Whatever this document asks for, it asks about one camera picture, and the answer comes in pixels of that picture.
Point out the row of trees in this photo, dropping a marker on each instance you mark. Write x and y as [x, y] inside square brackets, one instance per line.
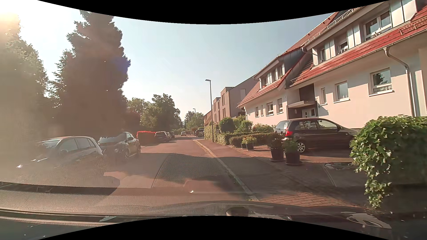
[156, 113]

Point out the tall dark conifer tree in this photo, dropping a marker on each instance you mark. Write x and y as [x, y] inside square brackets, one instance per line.
[93, 76]

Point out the dark hatchback car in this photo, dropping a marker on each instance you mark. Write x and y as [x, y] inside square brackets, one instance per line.
[121, 145]

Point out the dark parked car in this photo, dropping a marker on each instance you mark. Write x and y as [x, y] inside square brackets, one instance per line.
[161, 136]

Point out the brown flat-roofed building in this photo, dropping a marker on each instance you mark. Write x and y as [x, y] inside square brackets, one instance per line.
[228, 103]

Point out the dark vehicle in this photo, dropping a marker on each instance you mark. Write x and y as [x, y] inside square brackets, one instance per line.
[200, 132]

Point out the large broadleaf tree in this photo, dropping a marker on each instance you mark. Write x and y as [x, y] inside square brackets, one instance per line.
[20, 90]

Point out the silver small car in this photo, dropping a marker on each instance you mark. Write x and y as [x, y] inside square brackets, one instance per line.
[66, 148]

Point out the car's own bonnet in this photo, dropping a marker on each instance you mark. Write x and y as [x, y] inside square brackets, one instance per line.
[186, 211]

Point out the grey lamp post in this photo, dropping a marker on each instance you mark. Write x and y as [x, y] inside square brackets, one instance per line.
[211, 110]

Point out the green garden bushes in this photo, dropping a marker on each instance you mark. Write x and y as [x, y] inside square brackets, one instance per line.
[238, 125]

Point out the dark estate car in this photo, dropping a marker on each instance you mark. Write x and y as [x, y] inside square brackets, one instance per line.
[317, 133]

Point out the red-leaved hedge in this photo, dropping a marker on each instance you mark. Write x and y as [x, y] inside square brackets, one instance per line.
[145, 137]

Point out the ivy-covered green hedge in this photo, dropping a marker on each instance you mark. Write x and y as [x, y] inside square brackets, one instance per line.
[390, 150]

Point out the low green hedge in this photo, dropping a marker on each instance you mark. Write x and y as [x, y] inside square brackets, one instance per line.
[248, 137]

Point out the white house with red roof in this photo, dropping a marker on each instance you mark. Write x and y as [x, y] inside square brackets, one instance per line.
[360, 80]

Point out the potted plant in dark pot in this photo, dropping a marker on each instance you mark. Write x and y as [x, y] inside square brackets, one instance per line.
[292, 151]
[276, 148]
[249, 142]

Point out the red brick pavement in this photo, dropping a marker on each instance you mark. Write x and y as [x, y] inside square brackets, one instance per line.
[267, 180]

